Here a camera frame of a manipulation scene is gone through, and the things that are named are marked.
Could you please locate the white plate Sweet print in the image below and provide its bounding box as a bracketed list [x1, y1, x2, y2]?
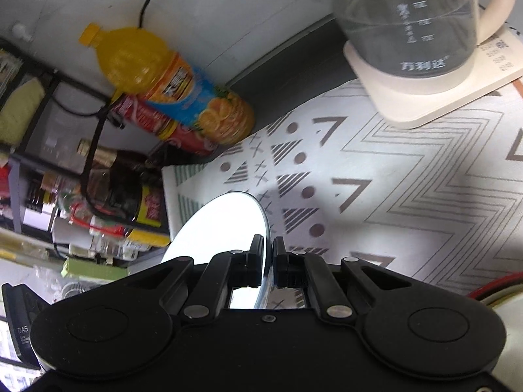
[161, 191, 270, 309]

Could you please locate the red black bowl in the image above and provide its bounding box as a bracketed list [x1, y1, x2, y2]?
[468, 272, 523, 301]

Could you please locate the pale green bowl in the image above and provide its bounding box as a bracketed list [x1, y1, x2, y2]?
[484, 286, 523, 391]

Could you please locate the black metal kitchen rack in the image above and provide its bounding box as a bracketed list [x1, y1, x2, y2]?
[1, 39, 160, 254]

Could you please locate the green carton box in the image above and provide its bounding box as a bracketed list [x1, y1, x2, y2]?
[60, 258, 128, 284]

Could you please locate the dark soy sauce bottle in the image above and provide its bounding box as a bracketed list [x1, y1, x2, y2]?
[87, 146, 167, 228]

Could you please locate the patterned woven table mat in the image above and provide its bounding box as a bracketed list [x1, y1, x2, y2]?
[163, 80, 522, 294]

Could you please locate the cream kettle base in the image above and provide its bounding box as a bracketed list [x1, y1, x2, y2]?
[343, 26, 522, 129]

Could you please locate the orange juice bottle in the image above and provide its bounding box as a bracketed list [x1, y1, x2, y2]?
[79, 23, 254, 145]

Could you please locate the glass electric kettle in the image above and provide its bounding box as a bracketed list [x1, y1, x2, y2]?
[331, 0, 516, 79]

